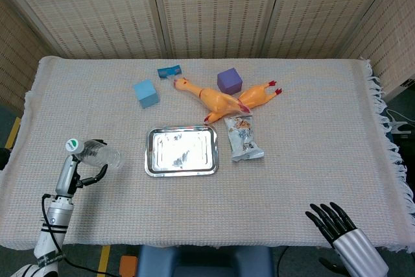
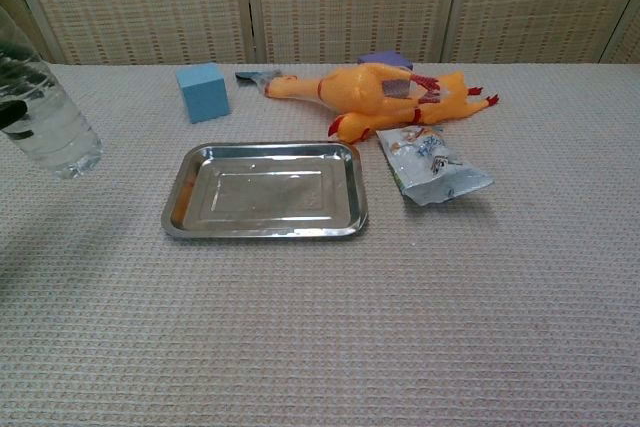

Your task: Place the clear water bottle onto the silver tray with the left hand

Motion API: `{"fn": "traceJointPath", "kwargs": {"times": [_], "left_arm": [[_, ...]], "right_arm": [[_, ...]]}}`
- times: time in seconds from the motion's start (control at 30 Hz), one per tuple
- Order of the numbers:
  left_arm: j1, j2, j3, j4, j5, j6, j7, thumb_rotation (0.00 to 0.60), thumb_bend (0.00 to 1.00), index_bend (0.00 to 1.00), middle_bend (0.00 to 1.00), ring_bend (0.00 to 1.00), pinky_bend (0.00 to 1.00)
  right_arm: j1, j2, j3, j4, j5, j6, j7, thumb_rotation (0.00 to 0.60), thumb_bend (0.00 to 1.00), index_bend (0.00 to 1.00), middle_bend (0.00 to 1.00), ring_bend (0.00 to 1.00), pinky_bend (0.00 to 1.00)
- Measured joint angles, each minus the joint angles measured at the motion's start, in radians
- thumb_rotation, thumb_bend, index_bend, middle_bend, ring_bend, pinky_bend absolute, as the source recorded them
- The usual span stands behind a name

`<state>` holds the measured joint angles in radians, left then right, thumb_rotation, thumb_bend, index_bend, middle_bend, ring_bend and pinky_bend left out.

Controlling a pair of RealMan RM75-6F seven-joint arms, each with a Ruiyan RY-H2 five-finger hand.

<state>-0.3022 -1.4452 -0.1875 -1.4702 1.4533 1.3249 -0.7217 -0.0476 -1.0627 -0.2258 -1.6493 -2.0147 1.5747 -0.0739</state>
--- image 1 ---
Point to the blue padded seat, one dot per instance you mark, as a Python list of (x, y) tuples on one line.
[(207, 262)]

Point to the orange flat floor block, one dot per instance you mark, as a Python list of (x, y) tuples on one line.
[(128, 266)]

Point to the light blue foam cube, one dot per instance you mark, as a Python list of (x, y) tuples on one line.
[(147, 95)]

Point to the silver metal tray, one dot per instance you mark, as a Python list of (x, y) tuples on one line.
[(181, 152)]

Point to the bamboo folding screen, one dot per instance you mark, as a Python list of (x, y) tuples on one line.
[(210, 7)]

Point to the transparent plastic water bottle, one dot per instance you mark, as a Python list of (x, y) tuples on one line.
[(97, 155)]

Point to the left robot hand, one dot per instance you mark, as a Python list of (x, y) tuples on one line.
[(65, 176)]

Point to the yellow rubber chicken toy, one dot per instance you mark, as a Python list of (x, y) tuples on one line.
[(217, 100)]

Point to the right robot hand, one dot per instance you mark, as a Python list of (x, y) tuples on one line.
[(353, 244)]

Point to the white woven tablecloth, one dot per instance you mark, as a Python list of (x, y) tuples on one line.
[(207, 199)]

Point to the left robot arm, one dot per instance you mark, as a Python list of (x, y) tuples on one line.
[(53, 225)]

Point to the purple foam cube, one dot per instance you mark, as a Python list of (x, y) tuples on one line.
[(229, 80)]

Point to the silver blue snack packet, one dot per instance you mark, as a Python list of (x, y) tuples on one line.
[(243, 137)]

